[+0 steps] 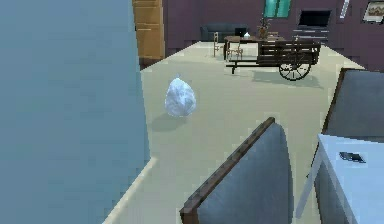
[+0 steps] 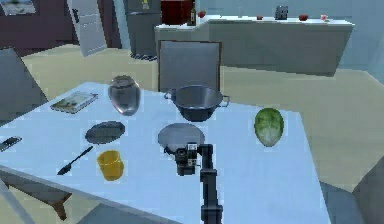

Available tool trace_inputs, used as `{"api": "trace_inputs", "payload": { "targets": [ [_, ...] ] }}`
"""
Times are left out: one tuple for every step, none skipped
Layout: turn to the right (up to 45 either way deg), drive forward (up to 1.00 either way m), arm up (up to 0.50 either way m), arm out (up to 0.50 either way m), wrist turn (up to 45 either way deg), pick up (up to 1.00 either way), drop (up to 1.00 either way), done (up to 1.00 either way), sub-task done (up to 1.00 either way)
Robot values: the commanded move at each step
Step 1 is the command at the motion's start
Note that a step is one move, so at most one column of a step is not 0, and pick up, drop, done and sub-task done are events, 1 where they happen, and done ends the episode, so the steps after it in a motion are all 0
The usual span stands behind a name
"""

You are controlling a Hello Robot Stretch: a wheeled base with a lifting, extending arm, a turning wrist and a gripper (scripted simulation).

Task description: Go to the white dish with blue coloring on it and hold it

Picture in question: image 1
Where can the grey chair with wooden frame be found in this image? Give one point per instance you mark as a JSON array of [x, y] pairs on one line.
[[358, 106], [253, 180]]

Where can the dark wooden cart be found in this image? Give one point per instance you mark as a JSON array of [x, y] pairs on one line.
[[286, 53]]

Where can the white tied rubbish bag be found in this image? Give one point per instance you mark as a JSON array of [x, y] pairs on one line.
[[180, 97]]

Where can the framed wall picture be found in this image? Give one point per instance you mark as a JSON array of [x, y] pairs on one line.
[[374, 11]]

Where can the brown potted house plant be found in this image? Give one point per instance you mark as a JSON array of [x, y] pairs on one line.
[[264, 29]]

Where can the dark grey sofa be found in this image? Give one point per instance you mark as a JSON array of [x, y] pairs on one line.
[[216, 30]]

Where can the light wooden chair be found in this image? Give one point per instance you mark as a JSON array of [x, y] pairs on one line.
[[216, 43], [236, 50]]

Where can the black laptop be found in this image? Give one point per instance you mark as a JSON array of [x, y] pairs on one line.
[[240, 32]]

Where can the dark wooden dining table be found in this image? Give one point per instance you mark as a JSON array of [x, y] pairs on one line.
[[240, 39]]

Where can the black television set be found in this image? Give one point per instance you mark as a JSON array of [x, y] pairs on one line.
[[314, 18]]

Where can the dark striped television stand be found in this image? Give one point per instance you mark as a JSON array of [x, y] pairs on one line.
[[310, 34]]

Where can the orange wooden door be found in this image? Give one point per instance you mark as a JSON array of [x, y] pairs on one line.
[[150, 30]]

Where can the pale blue table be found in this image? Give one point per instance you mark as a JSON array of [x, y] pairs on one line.
[[353, 180]]

